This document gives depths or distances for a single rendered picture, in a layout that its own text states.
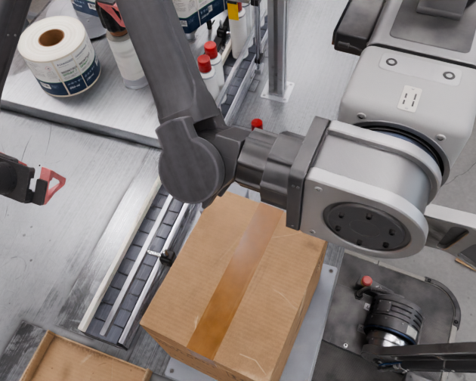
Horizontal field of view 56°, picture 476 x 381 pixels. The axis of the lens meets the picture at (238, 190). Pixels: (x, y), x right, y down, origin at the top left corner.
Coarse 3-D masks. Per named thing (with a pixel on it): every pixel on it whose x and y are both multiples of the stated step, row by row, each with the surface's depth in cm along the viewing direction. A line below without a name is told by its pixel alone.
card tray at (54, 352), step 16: (48, 336) 103; (48, 352) 104; (64, 352) 103; (80, 352) 103; (96, 352) 103; (32, 368) 101; (48, 368) 102; (64, 368) 101; (80, 368) 101; (96, 368) 101; (112, 368) 101; (128, 368) 100
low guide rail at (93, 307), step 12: (228, 48) 141; (156, 180) 117; (156, 192) 117; (144, 204) 113; (144, 216) 113; (132, 228) 110; (120, 252) 107; (108, 276) 104; (96, 300) 101; (84, 324) 98
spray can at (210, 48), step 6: (210, 42) 118; (204, 48) 118; (210, 48) 117; (216, 48) 118; (210, 54) 118; (216, 54) 119; (210, 60) 120; (216, 60) 120; (216, 66) 121; (222, 66) 124; (216, 72) 122; (222, 72) 125; (222, 78) 126; (222, 84) 127; (222, 102) 133
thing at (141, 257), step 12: (264, 12) 143; (252, 36) 137; (240, 60) 132; (228, 84) 127; (168, 204) 107; (156, 228) 104; (144, 252) 101; (132, 276) 98; (120, 300) 96; (108, 324) 93
